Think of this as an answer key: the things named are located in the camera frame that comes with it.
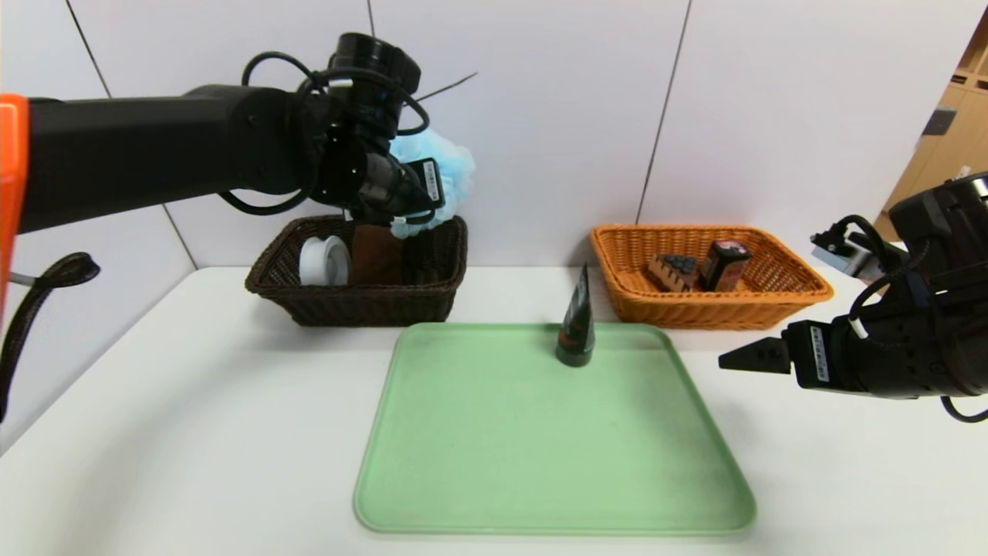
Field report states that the dark brown wicker basket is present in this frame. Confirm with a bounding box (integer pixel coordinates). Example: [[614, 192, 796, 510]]
[[245, 214, 469, 327]]

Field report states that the small black drink carton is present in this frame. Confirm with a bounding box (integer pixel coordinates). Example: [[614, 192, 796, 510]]
[[699, 239, 753, 293]]

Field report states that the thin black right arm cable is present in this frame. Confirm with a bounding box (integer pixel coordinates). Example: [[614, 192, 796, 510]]
[[845, 215, 927, 341]]

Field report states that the light blue bath pouf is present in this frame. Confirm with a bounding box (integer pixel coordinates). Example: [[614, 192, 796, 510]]
[[386, 127, 477, 239]]

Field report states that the light wooden cabinet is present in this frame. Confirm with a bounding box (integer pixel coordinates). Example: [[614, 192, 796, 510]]
[[884, 12, 988, 225]]

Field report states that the light green plastic tray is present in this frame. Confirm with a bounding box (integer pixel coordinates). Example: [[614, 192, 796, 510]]
[[354, 322, 757, 535]]

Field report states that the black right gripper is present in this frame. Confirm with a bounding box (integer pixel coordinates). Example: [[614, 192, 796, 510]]
[[718, 303, 921, 400]]

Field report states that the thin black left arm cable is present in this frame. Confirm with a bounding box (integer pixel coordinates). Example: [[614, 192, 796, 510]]
[[218, 51, 430, 217]]

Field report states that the thick sleeved left arm cable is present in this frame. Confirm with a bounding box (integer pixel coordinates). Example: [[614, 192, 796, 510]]
[[0, 253, 101, 422]]

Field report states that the thick sleeved right arm cable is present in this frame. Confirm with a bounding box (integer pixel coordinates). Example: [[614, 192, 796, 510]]
[[940, 394, 988, 424]]

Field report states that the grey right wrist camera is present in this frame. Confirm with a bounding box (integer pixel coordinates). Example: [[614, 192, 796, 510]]
[[810, 230, 877, 279]]

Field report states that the black cosmetic tube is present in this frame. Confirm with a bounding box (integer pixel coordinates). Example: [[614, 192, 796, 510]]
[[556, 263, 596, 368]]

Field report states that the chocolate blueberry cake slice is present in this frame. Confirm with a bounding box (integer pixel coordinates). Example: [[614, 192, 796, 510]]
[[647, 254, 700, 294]]

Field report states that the orange wicker basket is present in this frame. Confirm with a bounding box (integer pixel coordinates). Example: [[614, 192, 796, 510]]
[[590, 224, 834, 331]]

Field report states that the white round plastic container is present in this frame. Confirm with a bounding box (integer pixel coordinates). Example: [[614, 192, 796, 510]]
[[299, 236, 352, 286]]

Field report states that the brown towel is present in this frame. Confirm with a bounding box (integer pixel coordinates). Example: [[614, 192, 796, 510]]
[[351, 224, 406, 286]]

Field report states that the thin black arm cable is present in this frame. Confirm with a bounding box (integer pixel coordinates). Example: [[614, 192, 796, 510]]
[[845, 215, 927, 341], [218, 51, 430, 217]]

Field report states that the thick sleeved arm cable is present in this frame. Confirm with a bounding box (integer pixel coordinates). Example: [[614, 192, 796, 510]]
[[940, 394, 988, 424], [0, 253, 101, 422]]

